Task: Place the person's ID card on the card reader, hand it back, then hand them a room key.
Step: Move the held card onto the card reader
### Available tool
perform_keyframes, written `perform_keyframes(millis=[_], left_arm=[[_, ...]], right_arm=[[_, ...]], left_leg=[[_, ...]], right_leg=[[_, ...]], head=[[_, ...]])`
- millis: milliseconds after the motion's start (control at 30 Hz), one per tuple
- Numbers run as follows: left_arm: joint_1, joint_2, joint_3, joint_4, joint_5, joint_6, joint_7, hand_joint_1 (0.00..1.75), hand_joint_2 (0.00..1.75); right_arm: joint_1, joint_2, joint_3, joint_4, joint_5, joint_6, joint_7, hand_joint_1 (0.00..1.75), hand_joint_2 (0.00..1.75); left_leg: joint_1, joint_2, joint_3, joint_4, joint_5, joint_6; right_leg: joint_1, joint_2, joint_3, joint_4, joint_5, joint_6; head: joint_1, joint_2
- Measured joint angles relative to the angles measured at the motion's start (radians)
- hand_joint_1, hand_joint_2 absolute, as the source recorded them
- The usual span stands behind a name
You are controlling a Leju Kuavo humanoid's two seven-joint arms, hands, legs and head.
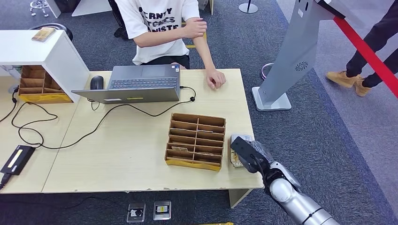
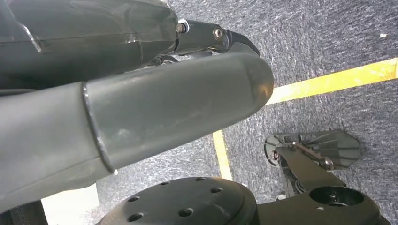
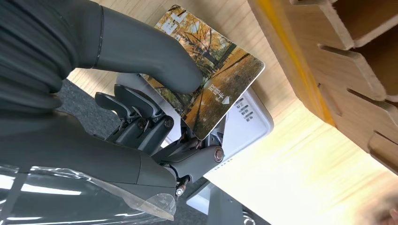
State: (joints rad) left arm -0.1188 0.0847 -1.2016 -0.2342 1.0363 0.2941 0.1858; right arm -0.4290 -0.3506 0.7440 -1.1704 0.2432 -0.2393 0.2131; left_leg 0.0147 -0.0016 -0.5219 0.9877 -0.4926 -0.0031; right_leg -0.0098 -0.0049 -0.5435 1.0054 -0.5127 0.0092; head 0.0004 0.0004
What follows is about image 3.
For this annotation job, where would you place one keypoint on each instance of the clear film on right hand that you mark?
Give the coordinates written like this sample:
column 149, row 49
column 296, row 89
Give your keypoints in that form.
column 149, row 205

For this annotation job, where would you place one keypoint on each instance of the wooden slotted card rack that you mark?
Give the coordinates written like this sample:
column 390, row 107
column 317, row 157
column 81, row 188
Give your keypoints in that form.
column 342, row 77

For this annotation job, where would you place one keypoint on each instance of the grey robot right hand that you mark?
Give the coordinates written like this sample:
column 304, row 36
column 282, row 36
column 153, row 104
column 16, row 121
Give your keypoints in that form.
column 77, row 155

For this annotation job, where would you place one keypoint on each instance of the white card reader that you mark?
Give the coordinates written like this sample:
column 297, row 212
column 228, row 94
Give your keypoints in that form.
column 248, row 124

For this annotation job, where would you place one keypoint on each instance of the grey ribbed right arm sleeve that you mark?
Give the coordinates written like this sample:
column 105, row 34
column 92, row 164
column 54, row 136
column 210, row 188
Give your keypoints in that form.
column 31, row 62

